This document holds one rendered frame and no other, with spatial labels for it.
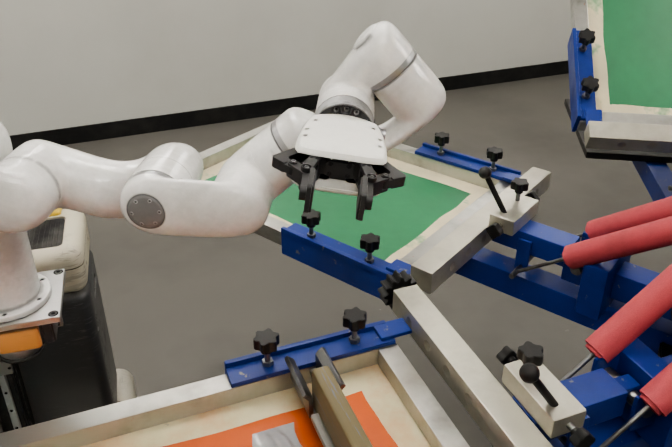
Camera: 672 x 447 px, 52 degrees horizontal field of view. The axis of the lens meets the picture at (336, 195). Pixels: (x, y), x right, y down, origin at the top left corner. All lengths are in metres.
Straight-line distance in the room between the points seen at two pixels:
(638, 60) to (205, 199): 1.46
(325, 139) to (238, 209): 0.19
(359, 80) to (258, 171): 0.18
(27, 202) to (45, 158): 0.08
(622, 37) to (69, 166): 1.57
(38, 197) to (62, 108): 3.70
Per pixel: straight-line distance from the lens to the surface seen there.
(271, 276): 3.15
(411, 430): 1.17
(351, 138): 0.75
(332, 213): 1.71
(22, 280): 1.17
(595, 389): 1.17
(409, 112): 0.88
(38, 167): 0.99
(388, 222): 1.68
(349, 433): 1.02
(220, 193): 0.88
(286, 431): 1.16
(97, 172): 1.01
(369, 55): 0.85
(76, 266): 1.78
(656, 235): 1.36
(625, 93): 2.00
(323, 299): 3.00
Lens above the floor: 1.81
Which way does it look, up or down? 28 degrees down
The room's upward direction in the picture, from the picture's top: straight up
